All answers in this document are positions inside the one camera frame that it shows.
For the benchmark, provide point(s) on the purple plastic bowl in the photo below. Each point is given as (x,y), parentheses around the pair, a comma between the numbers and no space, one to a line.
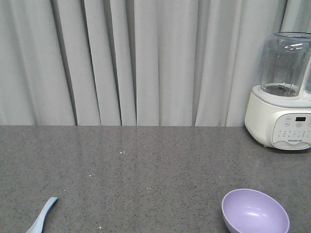
(251,211)

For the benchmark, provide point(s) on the light blue plastic spoon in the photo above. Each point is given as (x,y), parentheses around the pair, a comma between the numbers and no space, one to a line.
(37,226)

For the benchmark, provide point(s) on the white pleated curtain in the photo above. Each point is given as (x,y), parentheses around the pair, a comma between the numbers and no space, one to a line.
(135,62)

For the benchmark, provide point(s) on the white blender with glass jar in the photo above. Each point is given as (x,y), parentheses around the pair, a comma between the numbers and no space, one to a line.
(278,114)

